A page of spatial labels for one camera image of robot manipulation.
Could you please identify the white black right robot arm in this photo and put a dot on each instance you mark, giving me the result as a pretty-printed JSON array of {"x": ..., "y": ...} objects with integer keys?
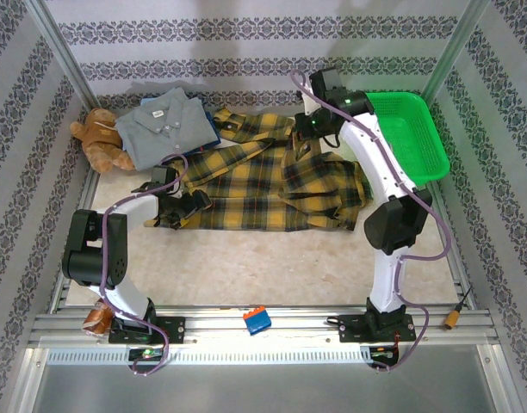
[{"x": 386, "y": 279}]

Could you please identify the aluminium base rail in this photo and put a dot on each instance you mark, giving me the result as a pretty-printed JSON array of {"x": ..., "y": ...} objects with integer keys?
[{"x": 298, "y": 320}]

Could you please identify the yellow plaid long sleeve shirt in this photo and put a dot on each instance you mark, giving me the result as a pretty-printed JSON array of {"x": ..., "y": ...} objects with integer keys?
[{"x": 255, "y": 189}]

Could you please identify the light blue folded shirt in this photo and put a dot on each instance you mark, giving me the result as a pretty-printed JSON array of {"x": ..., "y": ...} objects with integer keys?
[{"x": 149, "y": 101}]

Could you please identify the brown snack packet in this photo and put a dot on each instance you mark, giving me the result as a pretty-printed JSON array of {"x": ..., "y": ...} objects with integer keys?
[{"x": 95, "y": 320}]

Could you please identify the grey folded button shirt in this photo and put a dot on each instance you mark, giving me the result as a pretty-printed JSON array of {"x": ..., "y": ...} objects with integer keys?
[{"x": 160, "y": 133}]

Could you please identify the aluminium side rail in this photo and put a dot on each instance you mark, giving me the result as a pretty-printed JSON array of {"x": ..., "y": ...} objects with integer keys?
[{"x": 88, "y": 189}]

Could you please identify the brown teddy bear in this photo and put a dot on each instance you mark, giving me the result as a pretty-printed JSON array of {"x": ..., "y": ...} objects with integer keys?
[{"x": 100, "y": 142}]

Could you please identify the small lit circuit board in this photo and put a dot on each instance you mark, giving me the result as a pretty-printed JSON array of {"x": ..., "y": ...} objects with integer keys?
[
  {"x": 384, "y": 353},
  {"x": 145, "y": 353}
]

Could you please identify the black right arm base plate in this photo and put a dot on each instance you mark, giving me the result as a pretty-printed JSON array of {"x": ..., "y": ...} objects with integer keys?
[{"x": 354, "y": 329}]

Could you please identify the green plastic basket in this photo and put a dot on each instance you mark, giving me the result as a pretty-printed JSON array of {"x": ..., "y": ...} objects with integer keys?
[{"x": 418, "y": 137}]

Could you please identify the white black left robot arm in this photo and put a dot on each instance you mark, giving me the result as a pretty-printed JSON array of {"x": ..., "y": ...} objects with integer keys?
[{"x": 132, "y": 301}]

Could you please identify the aluminium frame post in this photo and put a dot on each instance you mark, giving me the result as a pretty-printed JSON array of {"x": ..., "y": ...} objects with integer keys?
[
  {"x": 455, "y": 47},
  {"x": 61, "y": 51}
]

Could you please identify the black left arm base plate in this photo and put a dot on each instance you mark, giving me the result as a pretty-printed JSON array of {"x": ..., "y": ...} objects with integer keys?
[{"x": 173, "y": 329}]

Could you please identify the blue orange toy block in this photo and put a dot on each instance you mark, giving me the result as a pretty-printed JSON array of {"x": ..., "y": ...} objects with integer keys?
[{"x": 257, "y": 322}]

